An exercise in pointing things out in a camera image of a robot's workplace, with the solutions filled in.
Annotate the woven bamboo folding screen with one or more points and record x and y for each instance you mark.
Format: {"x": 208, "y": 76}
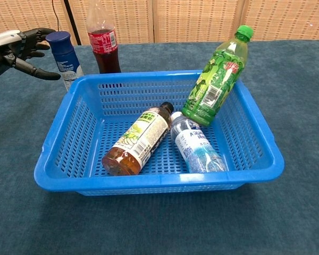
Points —
{"x": 191, "y": 16}

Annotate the clear water bottle white cap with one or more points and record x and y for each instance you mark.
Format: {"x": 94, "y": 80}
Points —
{"x": 196, "y": 151}

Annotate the blue perforated plastic basket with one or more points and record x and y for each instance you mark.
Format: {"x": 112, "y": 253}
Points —
{"x": 159, "y": 183}

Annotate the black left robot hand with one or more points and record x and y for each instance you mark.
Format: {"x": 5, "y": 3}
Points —
{"x": 2, "y": 53}

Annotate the teal table cloth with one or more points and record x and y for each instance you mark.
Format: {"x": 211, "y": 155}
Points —
{"x": 159, "y": 225}

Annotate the navy and white milk bottle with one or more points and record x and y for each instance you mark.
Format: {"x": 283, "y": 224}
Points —
{"x": 65, "y": 58}

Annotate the cola bottle red label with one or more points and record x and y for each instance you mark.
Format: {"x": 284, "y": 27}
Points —
{"x": 103, "y": 42}

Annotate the green tea bottle green cap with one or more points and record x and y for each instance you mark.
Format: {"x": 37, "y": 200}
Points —
{"x": 218, "y": 79}

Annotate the brown tea bottle black cap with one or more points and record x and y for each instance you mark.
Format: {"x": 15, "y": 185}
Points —
{"x": 141, "y": 140}

